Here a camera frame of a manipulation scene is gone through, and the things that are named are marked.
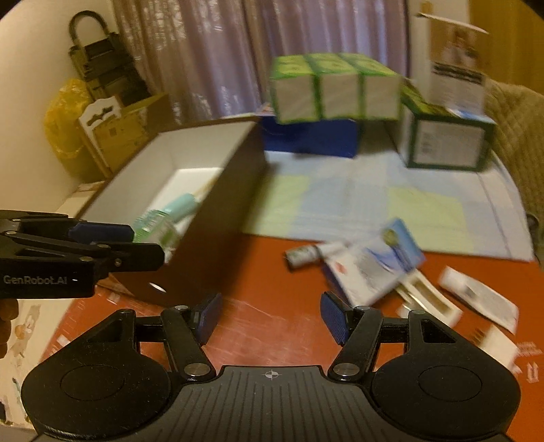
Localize mint handheld fan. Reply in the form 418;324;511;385
132;193;200;243

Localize green white tissue pack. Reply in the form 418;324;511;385
270;53;402;125

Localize red printed mat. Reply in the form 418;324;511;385
55;232;544;392

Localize black stacked baskets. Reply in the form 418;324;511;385
68;11;149;107

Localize yellow plastic bag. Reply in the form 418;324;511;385
45;78;115;179

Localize purple patterned curtain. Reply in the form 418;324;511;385
113;0;411;124

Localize white cutout board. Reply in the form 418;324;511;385
76;96;128;177

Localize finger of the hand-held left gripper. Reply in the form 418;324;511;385
0;233;165;275
0;209;134;244

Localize green carton box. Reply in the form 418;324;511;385
397;81;497;173

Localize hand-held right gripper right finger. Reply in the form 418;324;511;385
320;291;462;383

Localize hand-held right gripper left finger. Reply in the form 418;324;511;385
87;292;224;381

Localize person's left hand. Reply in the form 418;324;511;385
0;299;18;358

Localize brown cardboard box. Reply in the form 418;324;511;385
93;92;173;173

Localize small dark bottle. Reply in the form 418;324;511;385
284;244;324;270

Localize cream printed bedsheet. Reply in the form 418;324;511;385
0;181;107;426

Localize white plastic clip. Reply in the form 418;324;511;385
395;272;463;328

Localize white carton box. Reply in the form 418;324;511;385
419;0;489;117

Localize blue white medicine box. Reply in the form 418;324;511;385
322;218;427;307

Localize brown shoe box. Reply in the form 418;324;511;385
81;117;268;307

